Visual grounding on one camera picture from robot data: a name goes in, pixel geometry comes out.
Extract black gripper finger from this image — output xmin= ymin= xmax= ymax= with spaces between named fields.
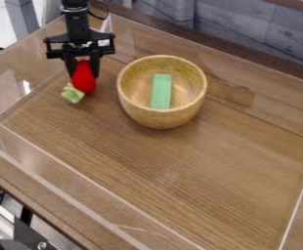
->
xmin=63 ymin=53 xmax=77 ymax=76
xmin=89 ymin=50 xmax=100 ymax=78

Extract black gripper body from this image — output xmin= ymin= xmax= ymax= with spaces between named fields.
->
xmin=42 ymin=31 xmax=115 ymax=59

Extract red plush fruit green stem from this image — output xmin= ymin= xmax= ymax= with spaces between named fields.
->
xmin=61 ymin=60 xmax=96 ymax=104

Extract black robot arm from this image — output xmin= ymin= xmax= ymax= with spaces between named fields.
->
xmin=42 ymin=0 xmax=115 ymax=78

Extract wooden bowl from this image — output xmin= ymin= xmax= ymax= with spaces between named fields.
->
xmin=116 ymin=55 xmax=208 ymax=129

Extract green rectangular block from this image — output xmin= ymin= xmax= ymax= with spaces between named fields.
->
xmin=151 ymin=74 xmax=172 ymax=109

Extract black table leg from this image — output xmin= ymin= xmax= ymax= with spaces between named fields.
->
xmin=20 ymin=207 xmax=32 ymax=226

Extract clear acrylic tray walls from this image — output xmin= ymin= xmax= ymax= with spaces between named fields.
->
xmin=0 ymin=18 xmax=303 ymax=250

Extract black bracket with screw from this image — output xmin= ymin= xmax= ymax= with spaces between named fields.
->
xmin=13 ymin=218 xmax=58 ymax=250

